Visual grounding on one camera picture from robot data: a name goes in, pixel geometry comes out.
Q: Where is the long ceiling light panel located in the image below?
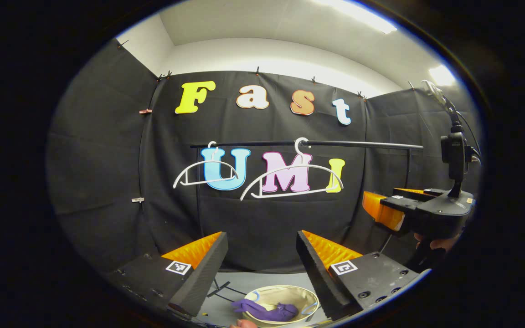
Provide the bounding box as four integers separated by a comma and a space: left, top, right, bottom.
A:
317, 0, 397, 35

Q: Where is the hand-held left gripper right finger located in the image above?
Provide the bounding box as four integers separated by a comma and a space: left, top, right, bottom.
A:
296, 230, 427, 321

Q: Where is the beige laundry hamper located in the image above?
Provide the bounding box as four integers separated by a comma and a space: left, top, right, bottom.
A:
239, 285, 320, 326

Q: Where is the black clothes rack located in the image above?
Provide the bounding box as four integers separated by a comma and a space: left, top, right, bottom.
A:
190, 140, 425, 301

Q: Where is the white plastic hanger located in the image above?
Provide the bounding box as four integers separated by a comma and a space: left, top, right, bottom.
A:
240, 138, 344, 201
173, 141, 240, 190

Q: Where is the small ceiling light panel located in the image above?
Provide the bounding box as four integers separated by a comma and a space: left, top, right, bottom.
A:
429, 65, 457, 86

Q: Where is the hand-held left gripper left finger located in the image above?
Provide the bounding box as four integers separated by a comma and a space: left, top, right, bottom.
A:
108, 231, 229, 318

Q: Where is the purple knit cardigan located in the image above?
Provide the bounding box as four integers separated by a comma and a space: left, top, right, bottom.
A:
232, 298, 299, 322

